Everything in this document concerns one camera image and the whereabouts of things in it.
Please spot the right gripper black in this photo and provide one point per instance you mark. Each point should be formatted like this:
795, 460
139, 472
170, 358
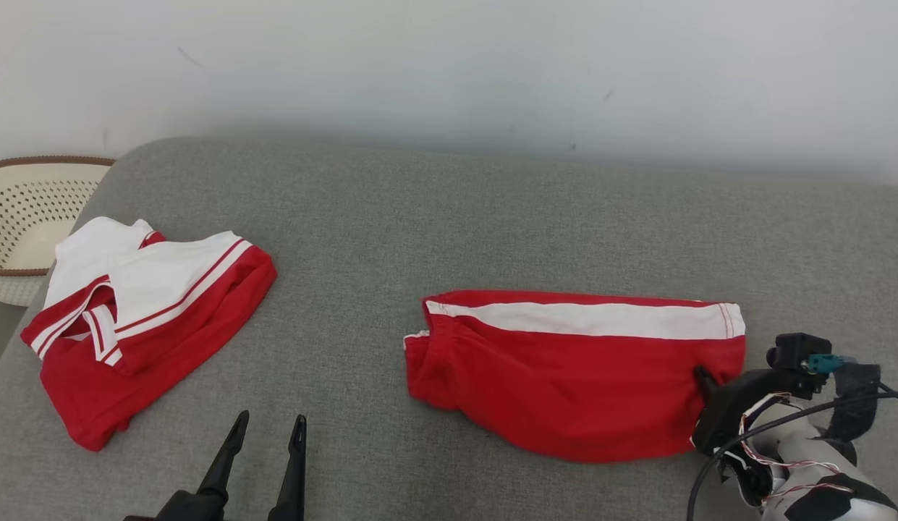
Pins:
731, 412

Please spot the red white basketball jersey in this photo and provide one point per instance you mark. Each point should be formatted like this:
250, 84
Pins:
152, 325

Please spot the grey fabric sofa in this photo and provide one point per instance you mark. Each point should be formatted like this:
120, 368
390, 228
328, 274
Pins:
448, 231

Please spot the red basketball shorts number 23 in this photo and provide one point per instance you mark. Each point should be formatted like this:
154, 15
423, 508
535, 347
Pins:
564, 383

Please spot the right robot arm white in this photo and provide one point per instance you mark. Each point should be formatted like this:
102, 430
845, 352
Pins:
789, 438

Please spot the cream perforated laundry basket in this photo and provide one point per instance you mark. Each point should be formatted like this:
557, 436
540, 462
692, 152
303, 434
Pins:
29, 210

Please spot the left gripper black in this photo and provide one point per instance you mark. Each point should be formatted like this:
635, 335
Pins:
188, 508

